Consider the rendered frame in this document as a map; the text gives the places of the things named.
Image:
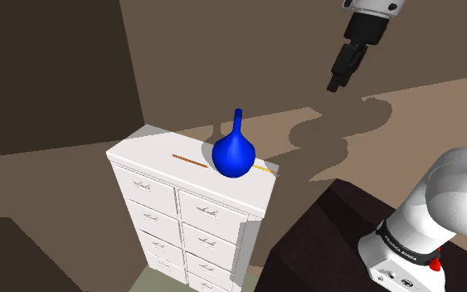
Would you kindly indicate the white chest of drawers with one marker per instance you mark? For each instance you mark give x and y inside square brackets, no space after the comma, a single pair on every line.
[225,218]

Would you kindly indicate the yellow pencil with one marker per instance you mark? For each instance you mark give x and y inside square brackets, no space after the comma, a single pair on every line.
[266,170]

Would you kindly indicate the blue long-necked vase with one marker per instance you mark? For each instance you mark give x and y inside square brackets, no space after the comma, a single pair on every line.
[233,155]

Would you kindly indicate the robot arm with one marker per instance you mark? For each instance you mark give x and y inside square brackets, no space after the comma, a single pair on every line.
[423,218]

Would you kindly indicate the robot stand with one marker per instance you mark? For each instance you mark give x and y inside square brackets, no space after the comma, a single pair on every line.
[318,246]

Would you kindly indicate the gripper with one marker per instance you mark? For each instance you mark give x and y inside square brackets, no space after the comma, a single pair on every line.
[365,30]

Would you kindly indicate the orange pencil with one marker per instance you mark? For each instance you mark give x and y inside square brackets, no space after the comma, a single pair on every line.
[190,161]

